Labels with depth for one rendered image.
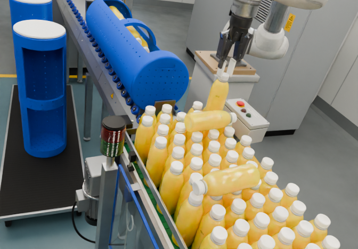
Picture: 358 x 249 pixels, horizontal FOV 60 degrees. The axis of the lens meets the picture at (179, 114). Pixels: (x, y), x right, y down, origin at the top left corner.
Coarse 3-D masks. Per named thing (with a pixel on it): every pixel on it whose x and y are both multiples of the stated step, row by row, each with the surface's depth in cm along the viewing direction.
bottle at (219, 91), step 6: (216, 84) 118; (222, 84) 117; (228, 84) 118; (210, 90) 120; (216, 90) 118; (222, 90) 117; (228, 90) 119; (210, 96) 120; (216, 96) 118; (222, 96) 118; (210, 102) 121; (216, 102) 120; (222, 102) 120; (210, 108) 122; (216, 108) 121; (222, 108) 123
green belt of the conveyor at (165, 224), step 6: (126, 144) 129; (126, 150) 127; (132, 162) 122; (138, 168) 119; (138, 174) 117; (144, 186) 112; (150, 192) 110; (150, 198) 108; (156, 204) 107; (156, 210) 105; (162, 216) 103; (162, 222) 101; (174, 222) 102; (168, 228) 100; (168, 234) 98; (174, 246) 95
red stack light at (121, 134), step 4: (104, 128) 79; (124, 128) 81; (104, 132) 80; (108, 132) 79; (112, 132) 79; (116, 132) 79; (120, 132) 80; (124, 132) 82; (104, 136) 81; (108, 136) 80; (112, 136) 80; (116, 136) 80; (120, 136) 81; (124, 136) 83; (104, 140) 81; (108, 140) 81; (112, 140) 81; (116, 140) 81; (120, 140) 82
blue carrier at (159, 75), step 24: (96, 0) 187; (120, 0) 193; (96, 24) 173; (120, 24) 157; (144, 24) 164; (120, 48) 145; (120, 72) 142; (144, 72) 129; (168, 72) 135; (144, 96) 137; (168, 96) 143
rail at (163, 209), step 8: (128, 136) 121; (128, 144) 121; (136, 152) 115; (136, 160) 114; (144, 168) 108; (144, 176) 109; (152, 184) 103; (152, 192) 103; (160, 200) 98; (160, 208) 99; (168, 216) 94; (168, 224) 94; (176, 232) 90; (176, 240) 90; (184, 248) 86
